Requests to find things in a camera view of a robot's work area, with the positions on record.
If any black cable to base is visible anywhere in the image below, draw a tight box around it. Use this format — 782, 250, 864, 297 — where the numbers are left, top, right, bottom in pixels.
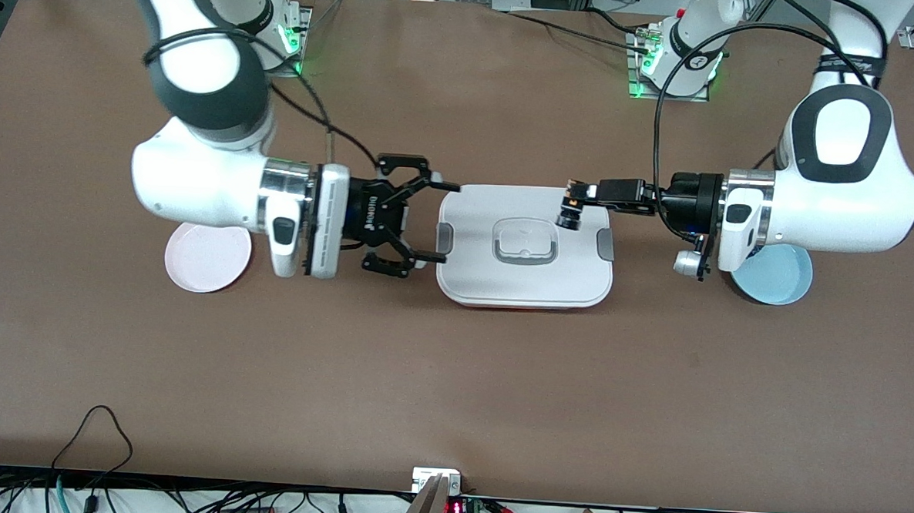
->
505, 5, 654, 56

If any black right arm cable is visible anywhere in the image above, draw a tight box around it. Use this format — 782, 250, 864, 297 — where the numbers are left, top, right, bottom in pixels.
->
137, 25, 386, 169

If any light blue round plate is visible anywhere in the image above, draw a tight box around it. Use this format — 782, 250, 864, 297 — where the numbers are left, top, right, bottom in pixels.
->
729, 242, 815, 307

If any orange push button switch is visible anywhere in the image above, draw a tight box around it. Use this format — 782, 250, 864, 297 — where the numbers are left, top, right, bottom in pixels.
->
556, 186, 586, 233

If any white lidded storage box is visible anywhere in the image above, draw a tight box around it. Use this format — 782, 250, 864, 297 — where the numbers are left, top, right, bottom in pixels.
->
432, 182, 618, 314

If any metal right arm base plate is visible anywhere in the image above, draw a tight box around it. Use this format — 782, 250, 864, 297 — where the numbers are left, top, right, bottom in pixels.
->
260, 5, 313, 79

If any small white clamp device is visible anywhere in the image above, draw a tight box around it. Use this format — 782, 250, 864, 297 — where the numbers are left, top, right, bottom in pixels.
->
412, 467, 462, 497

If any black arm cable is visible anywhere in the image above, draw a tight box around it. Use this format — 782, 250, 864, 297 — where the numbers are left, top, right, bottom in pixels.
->
650, 18, 888, 245
137, 25, 386, 169

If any pink round plate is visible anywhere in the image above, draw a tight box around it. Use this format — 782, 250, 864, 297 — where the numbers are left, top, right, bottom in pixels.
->
163, 221, 254, 295

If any black looped thin cable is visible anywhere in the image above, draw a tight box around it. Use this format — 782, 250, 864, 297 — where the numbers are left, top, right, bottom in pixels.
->
50, 403, 136, 478

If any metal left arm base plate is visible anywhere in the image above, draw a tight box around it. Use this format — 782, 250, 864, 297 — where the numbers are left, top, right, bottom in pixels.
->
624, 28, 713, 103

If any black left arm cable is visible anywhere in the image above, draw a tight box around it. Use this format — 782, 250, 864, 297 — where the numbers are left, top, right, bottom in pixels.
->
650, 18, 888, 245

